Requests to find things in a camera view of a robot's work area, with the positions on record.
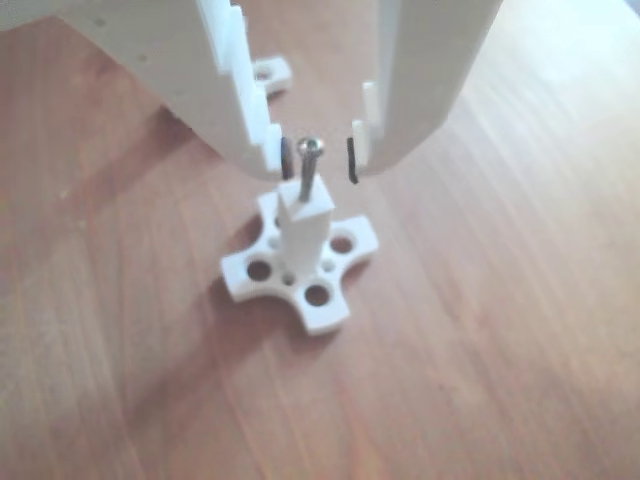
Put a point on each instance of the silver metal screw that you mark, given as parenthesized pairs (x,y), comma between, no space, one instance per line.
(307,170)

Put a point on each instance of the white cross-base post stand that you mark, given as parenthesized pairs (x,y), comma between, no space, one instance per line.
(305,235)
(275,75)

